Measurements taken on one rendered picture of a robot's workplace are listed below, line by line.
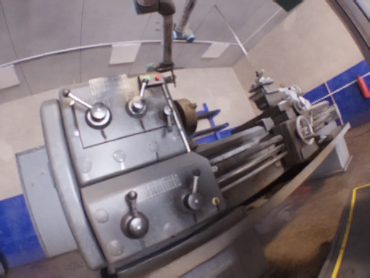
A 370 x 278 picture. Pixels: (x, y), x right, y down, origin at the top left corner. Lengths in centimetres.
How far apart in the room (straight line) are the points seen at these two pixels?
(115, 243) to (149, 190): 23
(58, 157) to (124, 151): 28
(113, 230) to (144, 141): 41
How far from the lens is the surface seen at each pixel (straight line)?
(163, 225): 72
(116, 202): 68
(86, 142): 83
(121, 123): 87
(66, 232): 413
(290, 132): 135
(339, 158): 251
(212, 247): 82
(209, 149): 103
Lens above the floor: 77
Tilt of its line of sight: 8 degrees up
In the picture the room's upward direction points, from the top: 22 degrees counter-clockwise
